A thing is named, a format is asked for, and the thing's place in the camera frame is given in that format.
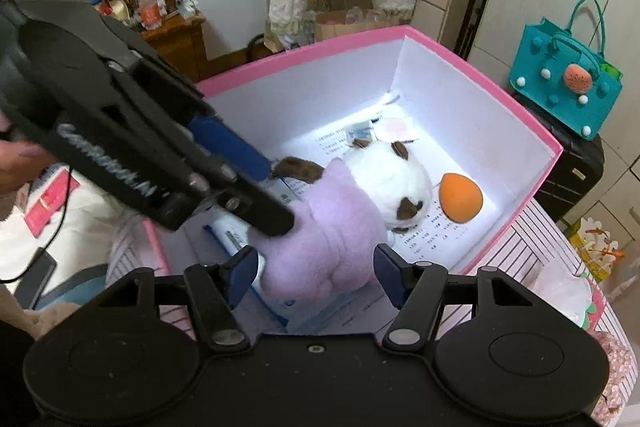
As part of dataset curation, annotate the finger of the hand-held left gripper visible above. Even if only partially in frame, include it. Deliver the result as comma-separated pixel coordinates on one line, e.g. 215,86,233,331
102,17,274,182
160,147,297,239

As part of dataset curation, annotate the purple plush toy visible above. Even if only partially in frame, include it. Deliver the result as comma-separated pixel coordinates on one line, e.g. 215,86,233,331
260,157,391,308

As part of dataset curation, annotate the black suitcase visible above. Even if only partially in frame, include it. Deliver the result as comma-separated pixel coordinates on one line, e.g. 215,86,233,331
515,92,605,223

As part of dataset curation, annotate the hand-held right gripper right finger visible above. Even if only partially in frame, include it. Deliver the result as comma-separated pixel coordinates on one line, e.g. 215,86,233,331
374,243,533,350

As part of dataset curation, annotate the person's left hand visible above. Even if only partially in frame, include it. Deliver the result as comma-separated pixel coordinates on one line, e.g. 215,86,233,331
0,113,55,198

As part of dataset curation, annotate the orange drink bottle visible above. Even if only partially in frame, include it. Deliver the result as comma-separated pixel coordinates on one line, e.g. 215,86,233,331
139,0,161,28

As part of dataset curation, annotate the pink cardboard box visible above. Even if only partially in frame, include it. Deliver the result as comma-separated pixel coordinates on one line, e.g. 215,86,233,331
142,25,563,338

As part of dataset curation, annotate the pink flat package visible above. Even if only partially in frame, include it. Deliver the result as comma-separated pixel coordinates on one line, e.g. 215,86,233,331
24,167,71,238

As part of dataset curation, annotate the wooden cabinet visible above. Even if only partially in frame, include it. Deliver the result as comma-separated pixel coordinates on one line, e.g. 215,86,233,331
142,14,208,82

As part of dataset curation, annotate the flower print gift bag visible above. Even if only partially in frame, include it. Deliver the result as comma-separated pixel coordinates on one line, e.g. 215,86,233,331
570,217,626,283

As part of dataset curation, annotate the orange makeup sponge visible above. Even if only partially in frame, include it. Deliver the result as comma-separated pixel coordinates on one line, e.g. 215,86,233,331
439,173,485,223

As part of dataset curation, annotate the teal felt handbag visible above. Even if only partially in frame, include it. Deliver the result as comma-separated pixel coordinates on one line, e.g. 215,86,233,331
509,0,625,140

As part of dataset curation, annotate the white cloth bag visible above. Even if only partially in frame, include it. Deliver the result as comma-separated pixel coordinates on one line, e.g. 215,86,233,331
0,177,146,270

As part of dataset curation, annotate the striped tablecloth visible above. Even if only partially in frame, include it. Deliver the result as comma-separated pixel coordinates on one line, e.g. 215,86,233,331
107,197,626,358

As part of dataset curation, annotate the pink floral cloth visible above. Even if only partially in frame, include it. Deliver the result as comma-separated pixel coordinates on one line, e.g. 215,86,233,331
592,329,637,423

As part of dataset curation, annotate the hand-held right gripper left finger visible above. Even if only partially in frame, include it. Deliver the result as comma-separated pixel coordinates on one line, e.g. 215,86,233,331
107,246,260,353

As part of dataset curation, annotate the small white wipes pack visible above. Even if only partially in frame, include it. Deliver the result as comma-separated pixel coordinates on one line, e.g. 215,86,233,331
346,117,420,150

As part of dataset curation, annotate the white brown cat plush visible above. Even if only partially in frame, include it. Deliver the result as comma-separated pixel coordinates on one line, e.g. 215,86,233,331
272,142,435,233

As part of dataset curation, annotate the black phone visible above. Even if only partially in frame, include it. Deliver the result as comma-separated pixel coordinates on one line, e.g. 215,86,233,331
12,247,58,308

